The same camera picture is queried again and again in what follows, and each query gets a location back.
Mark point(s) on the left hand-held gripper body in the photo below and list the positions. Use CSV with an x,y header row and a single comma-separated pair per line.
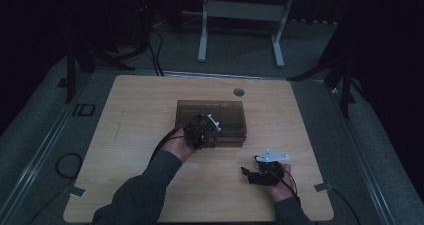
x,y
200,130

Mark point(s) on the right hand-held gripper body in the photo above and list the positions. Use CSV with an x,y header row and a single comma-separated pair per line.
x,y
268,171

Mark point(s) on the smoky transparent drawer box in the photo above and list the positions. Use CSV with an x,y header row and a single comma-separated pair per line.
x,y
230,118

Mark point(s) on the person's right hand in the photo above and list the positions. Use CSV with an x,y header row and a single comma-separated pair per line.
x,y
283,188

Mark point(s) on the person's left hand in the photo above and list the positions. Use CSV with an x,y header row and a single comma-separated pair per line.
x,y
180,146

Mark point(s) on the grey round table grommet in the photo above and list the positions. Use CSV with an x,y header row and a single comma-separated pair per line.
x,y
238,92

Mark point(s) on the grey tape piece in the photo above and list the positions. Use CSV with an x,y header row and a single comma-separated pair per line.
x,y
77,192
323,186

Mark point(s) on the black metal stand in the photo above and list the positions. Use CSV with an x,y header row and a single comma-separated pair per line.
x,y
70,75
346,91

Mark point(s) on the dark equipment tower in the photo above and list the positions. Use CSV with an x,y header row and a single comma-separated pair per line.
x,y
143,15

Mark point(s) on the metal floor rail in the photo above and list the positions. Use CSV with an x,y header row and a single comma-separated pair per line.
x,y
40,155
360,151
200,74

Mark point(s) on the white desk frame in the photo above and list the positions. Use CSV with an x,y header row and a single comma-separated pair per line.
x,y
245,10

